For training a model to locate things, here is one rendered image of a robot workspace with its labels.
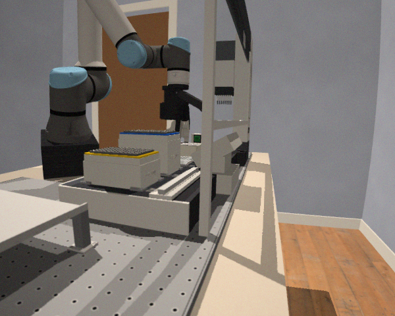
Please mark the grey tip rack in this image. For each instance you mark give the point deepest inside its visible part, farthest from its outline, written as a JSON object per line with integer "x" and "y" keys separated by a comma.
{"x": 122, "y": 167}

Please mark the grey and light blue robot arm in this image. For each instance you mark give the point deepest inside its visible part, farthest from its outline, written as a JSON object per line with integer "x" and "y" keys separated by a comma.
{"x": 71, "y": 88}

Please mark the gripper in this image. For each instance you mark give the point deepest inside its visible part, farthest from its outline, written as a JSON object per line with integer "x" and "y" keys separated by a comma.
{"x": 174, "y": 108}

